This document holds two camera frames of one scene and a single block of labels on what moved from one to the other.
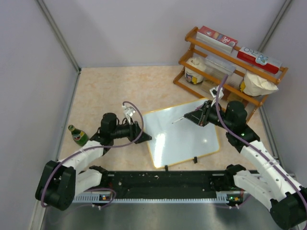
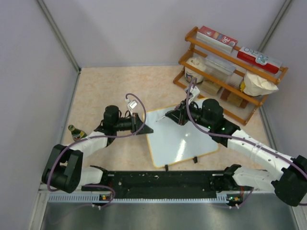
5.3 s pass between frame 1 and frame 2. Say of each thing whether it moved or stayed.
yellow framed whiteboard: stayed
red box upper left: stayed
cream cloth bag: stayed
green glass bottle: stayed
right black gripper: moved
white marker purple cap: moved
